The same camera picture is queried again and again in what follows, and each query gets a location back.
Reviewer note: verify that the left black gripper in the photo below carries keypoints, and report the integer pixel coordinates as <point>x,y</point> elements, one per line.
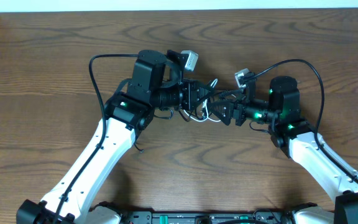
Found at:
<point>193,95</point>

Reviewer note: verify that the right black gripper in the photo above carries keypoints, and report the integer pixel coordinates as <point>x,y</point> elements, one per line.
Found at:
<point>230,108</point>

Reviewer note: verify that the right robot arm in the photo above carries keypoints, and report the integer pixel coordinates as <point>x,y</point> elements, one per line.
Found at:
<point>300,141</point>

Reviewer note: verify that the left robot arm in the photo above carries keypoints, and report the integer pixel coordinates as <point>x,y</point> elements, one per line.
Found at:
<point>157,83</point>

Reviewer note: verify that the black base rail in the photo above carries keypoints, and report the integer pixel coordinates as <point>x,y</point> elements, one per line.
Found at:
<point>204,217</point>

